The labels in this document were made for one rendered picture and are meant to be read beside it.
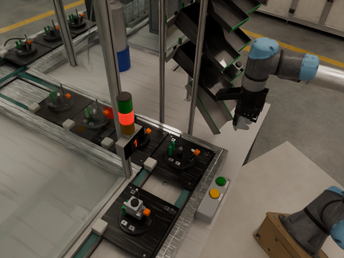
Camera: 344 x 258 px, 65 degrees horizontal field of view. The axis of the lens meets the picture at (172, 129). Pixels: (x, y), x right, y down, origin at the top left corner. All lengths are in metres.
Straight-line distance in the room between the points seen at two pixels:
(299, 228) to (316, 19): 4.20
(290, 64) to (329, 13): 4.12
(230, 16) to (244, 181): 0.75
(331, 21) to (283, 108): 2.09
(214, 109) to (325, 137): 1.89
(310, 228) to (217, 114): 0.65
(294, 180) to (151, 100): 0.92
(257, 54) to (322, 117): 2.56
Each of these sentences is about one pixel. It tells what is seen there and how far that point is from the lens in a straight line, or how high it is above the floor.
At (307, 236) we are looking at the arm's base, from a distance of 1.11.
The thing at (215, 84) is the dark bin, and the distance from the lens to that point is 1.28.
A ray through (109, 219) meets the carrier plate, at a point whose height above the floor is 0.97.
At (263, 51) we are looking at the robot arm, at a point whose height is 1.58.
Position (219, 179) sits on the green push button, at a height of 0.97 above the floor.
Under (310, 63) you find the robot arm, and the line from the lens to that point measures 0.87.
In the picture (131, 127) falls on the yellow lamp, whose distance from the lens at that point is 0.94.
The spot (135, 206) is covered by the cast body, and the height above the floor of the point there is 1.09.
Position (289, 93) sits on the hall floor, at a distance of 3.51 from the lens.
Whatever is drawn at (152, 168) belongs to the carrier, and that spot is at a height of 0.98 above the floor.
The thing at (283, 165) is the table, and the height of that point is 0.86.
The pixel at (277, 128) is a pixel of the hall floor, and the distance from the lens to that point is 2.98.
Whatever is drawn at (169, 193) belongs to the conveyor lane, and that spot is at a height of 0.92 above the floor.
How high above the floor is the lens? 1.96
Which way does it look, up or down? 46 degrees down
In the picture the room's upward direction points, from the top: 2 degrees clockwise
